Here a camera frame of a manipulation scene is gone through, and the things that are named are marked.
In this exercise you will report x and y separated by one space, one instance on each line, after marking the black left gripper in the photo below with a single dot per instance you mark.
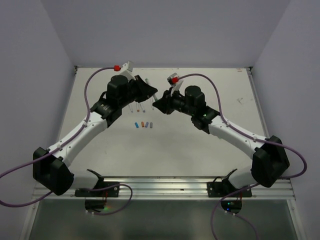
145 90

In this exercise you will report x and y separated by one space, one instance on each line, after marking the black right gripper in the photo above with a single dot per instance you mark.
164 104

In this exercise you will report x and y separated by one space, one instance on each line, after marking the blue capped white pen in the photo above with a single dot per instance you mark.
130 108

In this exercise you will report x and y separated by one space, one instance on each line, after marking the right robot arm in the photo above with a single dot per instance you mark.
269 159

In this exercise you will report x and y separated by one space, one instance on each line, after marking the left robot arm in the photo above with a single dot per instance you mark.
51 167

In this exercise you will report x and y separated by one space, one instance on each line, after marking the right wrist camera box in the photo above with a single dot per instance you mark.
175 83

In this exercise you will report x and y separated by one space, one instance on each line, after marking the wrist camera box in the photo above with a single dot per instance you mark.
175 83
127 71

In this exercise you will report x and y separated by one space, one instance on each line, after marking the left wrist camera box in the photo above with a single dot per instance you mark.
127 71

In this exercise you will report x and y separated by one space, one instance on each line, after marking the aluminium front rail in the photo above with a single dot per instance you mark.
192 188

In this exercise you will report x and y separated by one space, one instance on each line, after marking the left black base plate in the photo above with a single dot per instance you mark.
110 190

